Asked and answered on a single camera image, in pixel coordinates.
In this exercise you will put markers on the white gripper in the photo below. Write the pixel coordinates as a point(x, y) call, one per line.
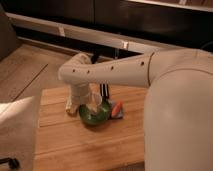
point(82, 94)

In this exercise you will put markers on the black striped eraser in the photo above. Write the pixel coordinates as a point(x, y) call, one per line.
point(104, 90)

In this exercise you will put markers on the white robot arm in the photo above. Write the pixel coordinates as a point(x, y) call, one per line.
point(178, 107)

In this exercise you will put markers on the white mug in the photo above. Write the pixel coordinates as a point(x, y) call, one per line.
point(94, 108)

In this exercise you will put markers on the small white bottle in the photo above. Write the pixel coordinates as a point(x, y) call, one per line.
point(71, 109)

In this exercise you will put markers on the green plate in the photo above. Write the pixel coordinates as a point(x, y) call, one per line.
point(93, 118)

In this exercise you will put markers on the orange carrot toy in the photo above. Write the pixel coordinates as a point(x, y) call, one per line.
point(117, 110)

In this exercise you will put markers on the black chair wheel base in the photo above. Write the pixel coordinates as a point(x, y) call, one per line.
point(13, 163)

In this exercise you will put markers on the metal shelf rail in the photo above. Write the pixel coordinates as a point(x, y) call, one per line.
point(89, 35)

